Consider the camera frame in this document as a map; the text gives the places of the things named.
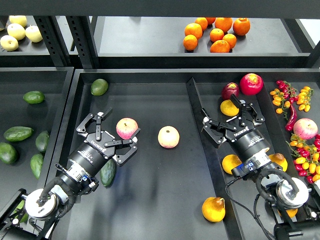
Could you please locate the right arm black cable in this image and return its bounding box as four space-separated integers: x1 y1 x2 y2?
224 174 278 240

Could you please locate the pale pink apple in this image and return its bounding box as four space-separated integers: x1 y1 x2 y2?
158 125 180 149

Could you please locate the orange front centre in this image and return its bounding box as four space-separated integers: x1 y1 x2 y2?
210 40 230 53

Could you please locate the orange back left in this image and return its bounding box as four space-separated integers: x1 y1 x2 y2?
194 17 208 31

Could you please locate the orange upper left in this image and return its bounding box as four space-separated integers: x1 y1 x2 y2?
184 22 203 40

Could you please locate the orange cherry tomato cluster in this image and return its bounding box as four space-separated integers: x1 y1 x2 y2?
269 88 291 114

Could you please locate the orange front left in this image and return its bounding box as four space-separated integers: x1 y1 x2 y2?
183 34 198 51

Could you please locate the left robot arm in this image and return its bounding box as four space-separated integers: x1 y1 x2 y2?
0 108 140 240

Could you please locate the black metal shelf frame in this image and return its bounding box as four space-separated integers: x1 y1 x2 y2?
0 0 320 69

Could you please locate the green avocado upper left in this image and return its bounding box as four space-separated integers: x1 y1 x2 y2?
23 90 45 104

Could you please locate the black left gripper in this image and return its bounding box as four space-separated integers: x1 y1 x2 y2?
67 107 142 177

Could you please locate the mixed cherry tomato pile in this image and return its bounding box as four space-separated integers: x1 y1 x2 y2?
286 133 320 184

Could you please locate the black tray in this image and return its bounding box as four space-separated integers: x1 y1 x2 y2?
0 67 74 212
52 69 228 240
185 69 320 240

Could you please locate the black centre tray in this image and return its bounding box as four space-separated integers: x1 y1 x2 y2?
52 69 228 240

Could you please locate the orange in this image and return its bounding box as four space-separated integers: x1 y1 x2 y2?
209 28 225 43
210 40 230 53
232 17 251 36
183 34 198 51
194 17 208 31
184 22 203 40
222 33 237 50

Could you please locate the black right tray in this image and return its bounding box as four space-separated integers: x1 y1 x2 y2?
185 69 320 240

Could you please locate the red chili pepper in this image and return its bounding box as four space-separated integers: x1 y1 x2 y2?
285 104 297 131

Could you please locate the orange far right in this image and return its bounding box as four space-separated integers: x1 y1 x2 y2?
232 17 251 36

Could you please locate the bright red apple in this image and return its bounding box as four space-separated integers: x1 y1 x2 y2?
239 73 264 96

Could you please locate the yellow cherry tomato cluster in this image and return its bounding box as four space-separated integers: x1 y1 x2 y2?
296 86 313 112

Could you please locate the orange front right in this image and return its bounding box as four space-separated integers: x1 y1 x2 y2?
222 33 237 50

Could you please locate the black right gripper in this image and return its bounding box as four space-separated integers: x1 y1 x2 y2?
201 94 270 160

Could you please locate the pink red apple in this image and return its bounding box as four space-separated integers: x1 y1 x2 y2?
116 117 138 140

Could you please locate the green avocado lower edge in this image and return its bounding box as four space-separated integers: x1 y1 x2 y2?
30 153 44 180

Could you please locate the dark purple apple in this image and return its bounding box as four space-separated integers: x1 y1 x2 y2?
221 82 240 100

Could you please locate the dark avocado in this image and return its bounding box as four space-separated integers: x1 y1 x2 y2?
0 142 18 164
3 126 34 142

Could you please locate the dark green avocado tray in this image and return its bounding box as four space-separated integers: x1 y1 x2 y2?
100 160 117 187

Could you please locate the green avocado tray corner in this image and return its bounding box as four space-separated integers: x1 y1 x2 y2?
90 78 109 96

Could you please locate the yellow pear tray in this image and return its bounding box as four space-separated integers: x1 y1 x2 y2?
201 197 226 223

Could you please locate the pink apple right tray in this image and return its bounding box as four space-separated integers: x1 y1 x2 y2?
293 118 318 140

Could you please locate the black left tray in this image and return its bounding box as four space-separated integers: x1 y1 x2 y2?
0 67 74 212

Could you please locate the dark avocado tray edge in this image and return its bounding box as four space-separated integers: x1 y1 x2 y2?
35 130 50 153

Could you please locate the dark avocado left middle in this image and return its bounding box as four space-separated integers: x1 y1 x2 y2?
3 126 34 142

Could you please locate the dark avocado far left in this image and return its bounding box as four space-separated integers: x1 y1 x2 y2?
0 142 18 164

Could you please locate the orange back large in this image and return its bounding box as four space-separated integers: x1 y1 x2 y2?
214 17 233 33

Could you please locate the yellow pear behind wrist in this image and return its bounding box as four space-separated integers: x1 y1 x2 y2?
268 153 288 172

